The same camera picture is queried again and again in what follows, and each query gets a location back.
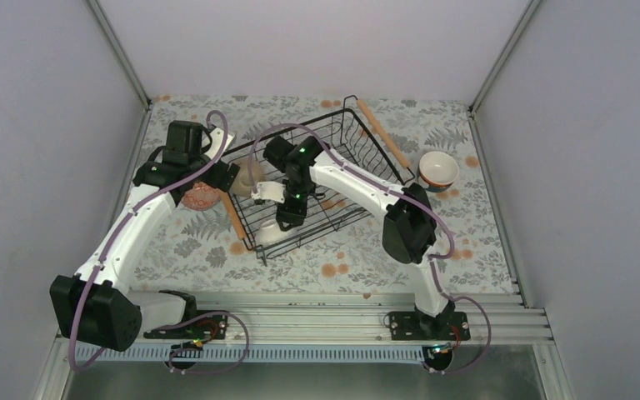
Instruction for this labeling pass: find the aluminium frame post right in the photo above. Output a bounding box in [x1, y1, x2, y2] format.
[468, 0, 543, 118]

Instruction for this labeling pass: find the teal and white bowl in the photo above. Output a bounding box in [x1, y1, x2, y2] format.
[417, 176, 454, 193]

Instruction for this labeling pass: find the orange bowl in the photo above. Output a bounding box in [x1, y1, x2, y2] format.
[417, 151, 460, 183]

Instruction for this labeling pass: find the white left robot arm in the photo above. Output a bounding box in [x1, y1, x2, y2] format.
[49, 121, 239, 352]

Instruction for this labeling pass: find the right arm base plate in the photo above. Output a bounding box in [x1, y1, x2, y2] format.
[382, 310, 471, 342]

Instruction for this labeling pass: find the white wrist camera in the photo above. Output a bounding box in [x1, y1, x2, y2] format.
[251, 181, 285, 203]
[202, 127, 235, 159]

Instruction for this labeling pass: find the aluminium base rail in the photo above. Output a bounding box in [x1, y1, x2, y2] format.
[32, 292, 575, 400]

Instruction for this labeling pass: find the aluminium frame post left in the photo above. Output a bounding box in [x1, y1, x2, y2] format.
[84, 0, 152, 110]

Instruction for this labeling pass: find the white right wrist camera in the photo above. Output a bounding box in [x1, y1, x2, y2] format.
[251, 181, 285, 203]

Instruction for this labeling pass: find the aluminium frame post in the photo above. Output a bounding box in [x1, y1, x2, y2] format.
[84, 0, 152, 110]
[468, 0, 543, 118]

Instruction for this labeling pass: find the beige bowl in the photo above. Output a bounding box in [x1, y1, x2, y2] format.
[229, 159, 266, 198]

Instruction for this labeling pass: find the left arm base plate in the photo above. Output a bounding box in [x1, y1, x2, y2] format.
[142, 310, 229, 341]

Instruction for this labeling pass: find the black wire dish rack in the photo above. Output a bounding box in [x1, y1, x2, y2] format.
[231, 96, 415, 264]

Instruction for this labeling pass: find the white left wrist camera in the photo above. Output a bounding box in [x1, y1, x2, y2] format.
[202, 127, 235, 159]

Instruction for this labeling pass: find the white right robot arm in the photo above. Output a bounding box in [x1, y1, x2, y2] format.
[252, 136, 452, 339]

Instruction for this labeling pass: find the floral patterned table mat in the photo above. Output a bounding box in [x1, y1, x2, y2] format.
[132, 95, 512, 294]

